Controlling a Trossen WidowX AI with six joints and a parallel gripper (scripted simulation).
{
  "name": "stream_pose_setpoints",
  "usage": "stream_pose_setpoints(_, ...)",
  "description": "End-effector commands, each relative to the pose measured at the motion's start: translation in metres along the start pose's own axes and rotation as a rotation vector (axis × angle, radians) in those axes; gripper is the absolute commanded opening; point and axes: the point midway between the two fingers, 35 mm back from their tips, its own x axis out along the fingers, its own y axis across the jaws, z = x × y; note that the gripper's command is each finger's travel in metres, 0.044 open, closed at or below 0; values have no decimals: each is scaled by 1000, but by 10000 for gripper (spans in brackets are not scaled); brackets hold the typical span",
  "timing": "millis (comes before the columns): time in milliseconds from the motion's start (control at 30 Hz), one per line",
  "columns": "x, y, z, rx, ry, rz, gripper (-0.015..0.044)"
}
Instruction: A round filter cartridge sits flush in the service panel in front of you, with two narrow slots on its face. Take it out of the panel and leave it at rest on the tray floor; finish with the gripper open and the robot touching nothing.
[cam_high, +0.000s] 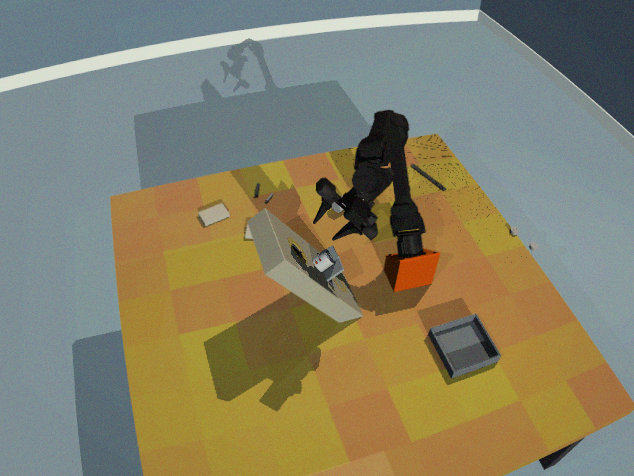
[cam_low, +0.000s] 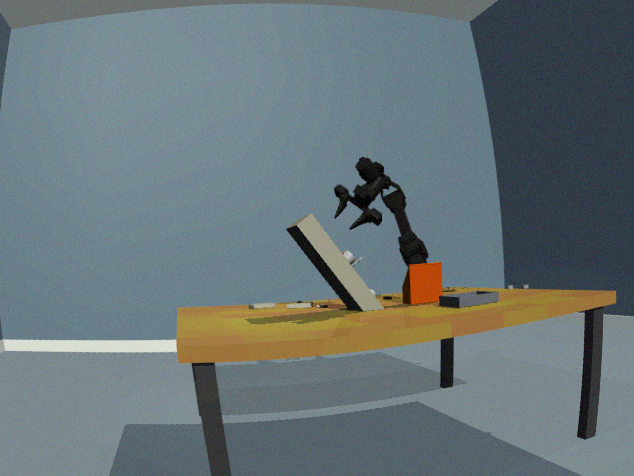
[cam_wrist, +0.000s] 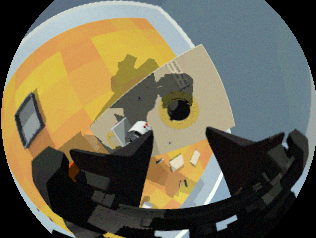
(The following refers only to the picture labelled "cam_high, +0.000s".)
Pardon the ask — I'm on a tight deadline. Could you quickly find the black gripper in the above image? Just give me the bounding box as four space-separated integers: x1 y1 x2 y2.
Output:
313 177 378 241

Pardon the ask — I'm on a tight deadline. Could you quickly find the dark grey thin bar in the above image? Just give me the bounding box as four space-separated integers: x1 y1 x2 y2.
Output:
411 164 447 191

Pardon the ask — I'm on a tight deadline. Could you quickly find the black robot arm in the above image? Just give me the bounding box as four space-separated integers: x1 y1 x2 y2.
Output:
343 110 426 258

